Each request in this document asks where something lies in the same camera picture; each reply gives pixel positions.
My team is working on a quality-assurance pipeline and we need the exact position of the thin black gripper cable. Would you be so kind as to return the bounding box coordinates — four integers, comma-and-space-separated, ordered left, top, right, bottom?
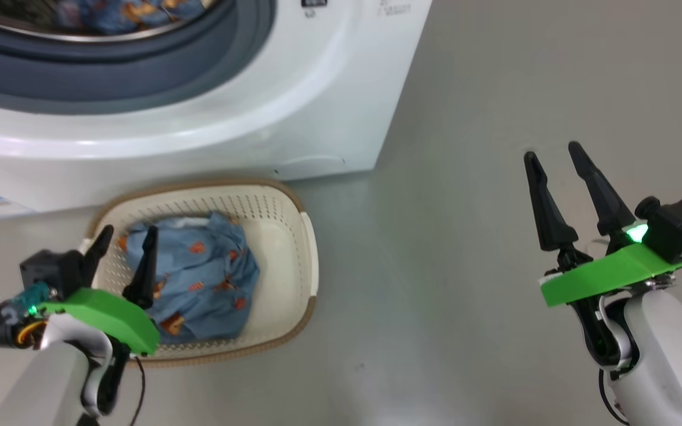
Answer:
597, 370, 630, 425
127, 355, 147, 426

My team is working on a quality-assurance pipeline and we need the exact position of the blue garment with orange prints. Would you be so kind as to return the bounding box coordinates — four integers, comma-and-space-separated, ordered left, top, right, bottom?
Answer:
117, 211, 260, 345

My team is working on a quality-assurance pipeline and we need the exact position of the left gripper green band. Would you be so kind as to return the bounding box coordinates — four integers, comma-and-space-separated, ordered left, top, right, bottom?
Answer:
38, 225, 160, 415

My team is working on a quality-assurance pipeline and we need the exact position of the white front-load washing machine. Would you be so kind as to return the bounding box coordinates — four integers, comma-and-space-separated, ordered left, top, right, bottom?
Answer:
0, 0, 433, 215

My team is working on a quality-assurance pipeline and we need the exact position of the thin black left gripper cable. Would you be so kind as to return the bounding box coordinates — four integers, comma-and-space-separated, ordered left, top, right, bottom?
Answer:
127, 355, 147, 426

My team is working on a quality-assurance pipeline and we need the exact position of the blue garment with cream patch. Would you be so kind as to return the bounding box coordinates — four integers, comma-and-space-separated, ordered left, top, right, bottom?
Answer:
51, 0, 217, 35

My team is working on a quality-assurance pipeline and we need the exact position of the cream perforated basket brown rim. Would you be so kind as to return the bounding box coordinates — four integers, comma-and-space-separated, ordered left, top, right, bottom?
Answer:
81, 179, 320, 367

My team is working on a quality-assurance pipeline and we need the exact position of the thin black right gripper cable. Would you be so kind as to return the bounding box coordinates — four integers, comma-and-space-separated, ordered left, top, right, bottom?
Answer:
597, 370, 630, 425

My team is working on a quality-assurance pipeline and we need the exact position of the grey rubber door seal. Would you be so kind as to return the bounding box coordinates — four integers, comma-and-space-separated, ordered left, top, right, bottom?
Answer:
0, 0, 276, 116

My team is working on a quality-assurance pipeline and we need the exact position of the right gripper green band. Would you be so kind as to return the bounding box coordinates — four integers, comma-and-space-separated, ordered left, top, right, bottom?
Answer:
523, 141, 682, 370

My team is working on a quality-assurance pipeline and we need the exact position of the round white filter cover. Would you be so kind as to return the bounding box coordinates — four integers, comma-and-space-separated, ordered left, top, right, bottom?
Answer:
276, 155, 346, 178

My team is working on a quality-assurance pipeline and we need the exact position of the steel washer drum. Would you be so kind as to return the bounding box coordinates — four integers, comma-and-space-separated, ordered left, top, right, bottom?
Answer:
0, 0, 226, 43

